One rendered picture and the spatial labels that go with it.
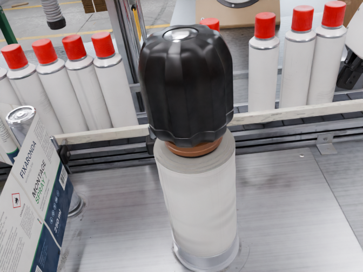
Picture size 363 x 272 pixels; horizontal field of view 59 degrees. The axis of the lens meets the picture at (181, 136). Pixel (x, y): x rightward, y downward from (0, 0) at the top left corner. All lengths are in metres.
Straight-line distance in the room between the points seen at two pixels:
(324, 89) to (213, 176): 0.40
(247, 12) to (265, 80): 0.68
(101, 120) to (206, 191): 0.37
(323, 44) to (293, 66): 0.06
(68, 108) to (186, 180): 0.38
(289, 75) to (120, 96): 0.31
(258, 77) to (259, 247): 0.29
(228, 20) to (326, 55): 0.66
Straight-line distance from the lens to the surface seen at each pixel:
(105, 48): 0.58
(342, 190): 0.62
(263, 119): 0.63
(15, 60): 0.63
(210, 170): 0.30
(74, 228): 0.54
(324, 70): 0.64
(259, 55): 0.58
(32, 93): 0.64
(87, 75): 0.61
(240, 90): 0.85
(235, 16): 1.25
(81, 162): 0.68
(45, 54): 0.61
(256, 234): 0.48
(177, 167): 0.31
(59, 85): 0.63
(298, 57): 0.61
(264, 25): 0.57
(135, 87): 0.66
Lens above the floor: 1.28
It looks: 39 degrees down
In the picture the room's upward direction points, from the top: 9 degrees counter-clockwise
